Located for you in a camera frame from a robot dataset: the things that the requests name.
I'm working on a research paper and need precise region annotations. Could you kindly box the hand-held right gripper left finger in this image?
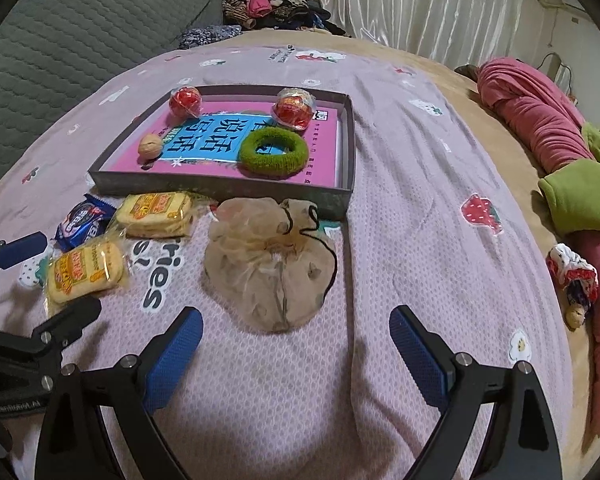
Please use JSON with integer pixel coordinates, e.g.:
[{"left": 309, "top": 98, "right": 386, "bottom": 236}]
[{"left": 32, "top": 306, "right": 204, "bottom": 480}]

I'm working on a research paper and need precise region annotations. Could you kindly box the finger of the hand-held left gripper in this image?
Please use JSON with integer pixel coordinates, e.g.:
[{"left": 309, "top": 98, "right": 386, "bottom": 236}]
[
  {"left": 32, "top": 295, "right": 102, "bottom": 356},
  {"left": 0, "top": 231, "right": 48, "bottom": 286}
]

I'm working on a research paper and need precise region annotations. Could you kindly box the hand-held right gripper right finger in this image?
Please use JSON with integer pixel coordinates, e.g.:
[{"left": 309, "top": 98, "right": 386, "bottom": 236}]
[{"left": 389, "top": 305, "right": 563, "bottom": 480}]

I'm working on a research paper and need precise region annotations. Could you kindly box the yellow snack cake packet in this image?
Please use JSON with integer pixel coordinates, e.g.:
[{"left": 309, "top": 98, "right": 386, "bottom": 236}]
[
  {"left": 107, "top": 191, "right": 197, "bottom": 238},
  {"left": 44, "top": 240, "right": 131, "bottom": 305}
]

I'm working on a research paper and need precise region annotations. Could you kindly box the blue cookie packet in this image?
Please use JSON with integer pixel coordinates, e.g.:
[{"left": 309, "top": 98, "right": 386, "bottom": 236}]
[{"left": 55, "top": 194, "right": 117, "bottom": 253}]

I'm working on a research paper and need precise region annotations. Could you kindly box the beige mesh drawstring pouch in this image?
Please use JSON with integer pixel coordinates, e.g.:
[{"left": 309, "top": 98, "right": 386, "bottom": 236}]
[{"left": 203, "top": 196, "right": 338, "bottom": 333}]

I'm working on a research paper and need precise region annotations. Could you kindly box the walnut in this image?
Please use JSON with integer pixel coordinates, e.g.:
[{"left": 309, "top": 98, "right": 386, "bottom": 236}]
[{"left": 138, "top": 132, "right": 165, "bottom": 163}]

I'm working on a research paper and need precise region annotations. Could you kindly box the grey shallow cardboard box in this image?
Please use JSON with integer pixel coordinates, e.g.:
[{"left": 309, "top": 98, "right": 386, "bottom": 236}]
[{"left": 87, "top": 85, "right": 356, "bottom": 222}]

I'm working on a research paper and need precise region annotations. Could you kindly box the green fluffy hair ring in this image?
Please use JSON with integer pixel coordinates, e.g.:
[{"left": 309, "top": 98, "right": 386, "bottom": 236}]
[{"left": 239, "top": 127, "right": 308, "bottom": 179}]

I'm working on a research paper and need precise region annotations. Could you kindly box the red ball candy packet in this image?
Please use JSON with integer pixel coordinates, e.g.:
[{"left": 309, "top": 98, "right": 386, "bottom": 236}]
[
  {"left": 168, "top": 86, "right": 202, "bottom": 121},
  {"left": 271, "top": 87, "right": 315, "bottom": 131}
]

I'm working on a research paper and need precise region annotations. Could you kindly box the pink printed blanket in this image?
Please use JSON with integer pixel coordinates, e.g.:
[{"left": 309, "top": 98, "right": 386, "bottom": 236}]
[{"left": 0, "top": 42, "right": 581, "bottom": 480}]

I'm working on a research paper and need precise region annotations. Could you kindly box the red white patterned cloth toy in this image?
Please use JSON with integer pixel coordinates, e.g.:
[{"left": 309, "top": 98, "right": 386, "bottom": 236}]
[{"left": 545, "top": 243, "right": 600, "bottom": 331}]

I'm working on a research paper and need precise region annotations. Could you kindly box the grey quilted headboard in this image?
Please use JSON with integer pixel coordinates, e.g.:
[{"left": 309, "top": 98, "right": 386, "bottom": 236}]
[{"left": 0, "top": 0, "right": 226, "bottom": 201}]

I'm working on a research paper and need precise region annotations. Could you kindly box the pink quilt with green lining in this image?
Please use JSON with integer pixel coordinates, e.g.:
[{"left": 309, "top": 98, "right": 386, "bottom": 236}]
[{"left": 475, "top": 57, "right": 600, "bottom": 436}]

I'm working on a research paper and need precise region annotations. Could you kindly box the blue floral cloth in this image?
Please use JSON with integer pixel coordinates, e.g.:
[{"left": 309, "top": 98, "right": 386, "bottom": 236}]
[{"left": 177, "top": 24, "right": 243, "bottom": 51}]

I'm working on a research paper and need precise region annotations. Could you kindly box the metal chair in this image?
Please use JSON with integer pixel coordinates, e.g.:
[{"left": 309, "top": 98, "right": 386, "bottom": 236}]
[{"left": 537, "top": 51, "right": 581, "bottom": 106}]

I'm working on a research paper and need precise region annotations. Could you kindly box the white curtain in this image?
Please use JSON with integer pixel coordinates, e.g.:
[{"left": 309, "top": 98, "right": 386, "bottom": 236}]
[{"left": 307, "top": 0, "right": 546, "bottom": 68}]

